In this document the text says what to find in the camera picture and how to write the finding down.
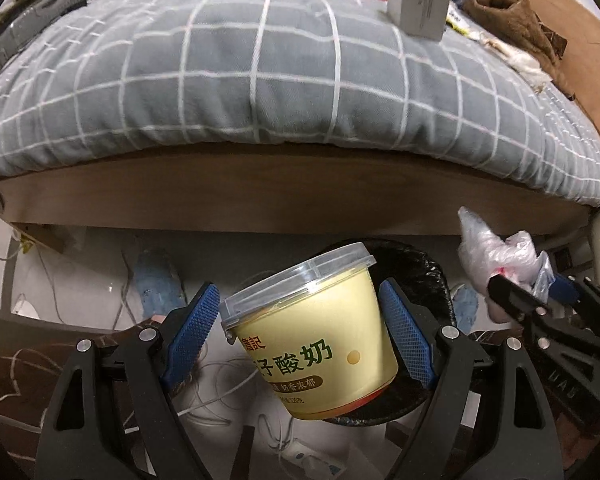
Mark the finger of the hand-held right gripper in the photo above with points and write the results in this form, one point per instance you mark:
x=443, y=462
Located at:
x=507, y=294
x=562, y=287

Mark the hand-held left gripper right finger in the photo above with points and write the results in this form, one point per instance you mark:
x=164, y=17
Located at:
x=405, y=332

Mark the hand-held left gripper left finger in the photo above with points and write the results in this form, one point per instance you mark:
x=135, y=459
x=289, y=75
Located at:
x=192, y=332

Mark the clear plastic bag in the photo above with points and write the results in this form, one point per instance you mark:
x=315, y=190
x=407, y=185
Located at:
x=495, y=252

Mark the black-lined trash bin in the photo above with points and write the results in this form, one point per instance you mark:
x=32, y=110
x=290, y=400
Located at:
x=425, y=270

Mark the yellow yogurt cup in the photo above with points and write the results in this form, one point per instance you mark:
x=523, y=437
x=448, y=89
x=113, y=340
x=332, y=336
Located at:
x=310, y=340

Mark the blue slipper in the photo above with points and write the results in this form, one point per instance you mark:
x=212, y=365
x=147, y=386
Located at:
x=157, y=285
x=465, y=307

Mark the white power strip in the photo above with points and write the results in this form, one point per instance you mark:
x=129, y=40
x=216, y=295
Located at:
x=310, y=457

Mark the dark patterned rug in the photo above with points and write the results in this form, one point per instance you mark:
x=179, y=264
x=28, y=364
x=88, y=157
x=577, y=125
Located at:
x=15, y=385

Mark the white crumpled wrapper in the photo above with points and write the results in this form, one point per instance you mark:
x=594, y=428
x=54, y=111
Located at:
x=522, y=62

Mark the tan wooden headboard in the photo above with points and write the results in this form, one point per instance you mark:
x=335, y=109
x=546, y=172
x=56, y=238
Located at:
x=585, y=45

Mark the brown paper tag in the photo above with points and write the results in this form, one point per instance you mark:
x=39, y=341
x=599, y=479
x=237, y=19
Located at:
x=557, y=42

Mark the brown fleece garment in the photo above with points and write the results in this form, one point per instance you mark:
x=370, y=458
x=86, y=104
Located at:
x=515, y=20

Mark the grey checked bed sheet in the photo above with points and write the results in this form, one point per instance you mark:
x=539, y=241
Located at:
x=280, y=70

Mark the grey ribbed suitcase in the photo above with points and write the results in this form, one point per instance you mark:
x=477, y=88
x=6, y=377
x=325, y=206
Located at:
x=35, y=25

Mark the wooden bed frame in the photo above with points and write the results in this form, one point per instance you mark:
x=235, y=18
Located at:
x=280, y=190

